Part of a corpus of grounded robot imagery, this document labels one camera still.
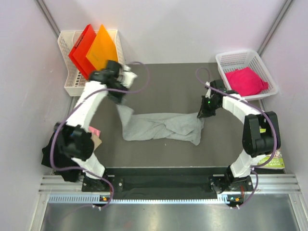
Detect grey t shirt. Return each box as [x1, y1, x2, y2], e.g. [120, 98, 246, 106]
[117, 105, 204, 146]

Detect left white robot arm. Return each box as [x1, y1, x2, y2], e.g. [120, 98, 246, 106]
[50, 66, 137, 191]

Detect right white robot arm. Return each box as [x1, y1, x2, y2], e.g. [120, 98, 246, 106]
[197, 89, 281, 191]

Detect orange plastic folder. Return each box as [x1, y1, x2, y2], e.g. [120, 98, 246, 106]
[86, 24, 118, 70]

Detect white file organizer basket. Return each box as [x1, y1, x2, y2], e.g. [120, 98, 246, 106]
[58, 29, 126, 97]

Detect magenta t shirt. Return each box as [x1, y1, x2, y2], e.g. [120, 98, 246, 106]
[225, 67, 269, 96]

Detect red plastic folder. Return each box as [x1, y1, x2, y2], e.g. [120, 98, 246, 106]
[68, 24, 96, 80]

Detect pink t shirt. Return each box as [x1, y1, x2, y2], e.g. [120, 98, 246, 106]
[89, 126, 101, 137]

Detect white mesh basket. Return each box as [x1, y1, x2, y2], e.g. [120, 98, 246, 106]
[216, 50, 278, 101]

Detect tan t shirt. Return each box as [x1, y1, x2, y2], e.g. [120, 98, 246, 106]
[91, 134, 102, 151]

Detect green children's book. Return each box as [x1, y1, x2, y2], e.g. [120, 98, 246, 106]
[254, 149, 285, 170]

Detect black printed t shirt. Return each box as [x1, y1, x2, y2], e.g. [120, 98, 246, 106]
[41, 132, 80, 182]

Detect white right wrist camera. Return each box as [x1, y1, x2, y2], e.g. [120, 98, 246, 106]
[205, 82, 212, 99]

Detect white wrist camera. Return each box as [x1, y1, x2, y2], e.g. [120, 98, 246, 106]
[120, 65, 137, 89]
[205, 82, 212, 99]

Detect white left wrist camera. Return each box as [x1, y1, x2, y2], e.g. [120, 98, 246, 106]
[120, 65, 137, 89]

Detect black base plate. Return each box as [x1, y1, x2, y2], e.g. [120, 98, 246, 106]
[81, 167, 256, 199]

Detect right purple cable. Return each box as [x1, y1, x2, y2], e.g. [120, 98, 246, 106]
[195, 67, 278, 209]

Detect purple cable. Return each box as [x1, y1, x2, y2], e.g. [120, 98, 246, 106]
[49, 61, 151, 209]
[195, 67, 278, 209]

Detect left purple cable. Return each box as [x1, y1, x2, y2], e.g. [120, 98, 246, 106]
[49, 61, 151, 209]

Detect aluminium frame rail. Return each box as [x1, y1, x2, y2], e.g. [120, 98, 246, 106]
[38, 174, 301, 205]

